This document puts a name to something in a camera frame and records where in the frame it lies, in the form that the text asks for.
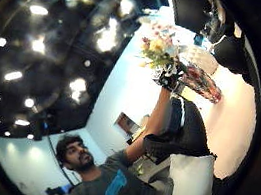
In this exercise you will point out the brown framed wall picture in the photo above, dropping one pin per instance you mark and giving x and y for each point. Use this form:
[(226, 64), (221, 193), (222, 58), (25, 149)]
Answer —
[(126, 124)]

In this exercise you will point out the group of ceiling lamps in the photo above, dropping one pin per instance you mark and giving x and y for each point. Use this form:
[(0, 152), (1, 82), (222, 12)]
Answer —
[(38, 44)]

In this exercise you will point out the white paper wrap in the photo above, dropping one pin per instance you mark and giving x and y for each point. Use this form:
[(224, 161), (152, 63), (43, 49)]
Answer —
[(202, 59)]

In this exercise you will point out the the person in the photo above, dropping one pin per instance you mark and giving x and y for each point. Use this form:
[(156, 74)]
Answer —
[(111, 189)]

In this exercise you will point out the white marker cube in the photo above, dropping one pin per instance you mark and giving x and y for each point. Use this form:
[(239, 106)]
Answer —
[(172, 71)]

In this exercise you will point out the flower bouquet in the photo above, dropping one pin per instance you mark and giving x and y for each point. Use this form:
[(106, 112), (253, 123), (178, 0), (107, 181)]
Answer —
[(166, 49)]

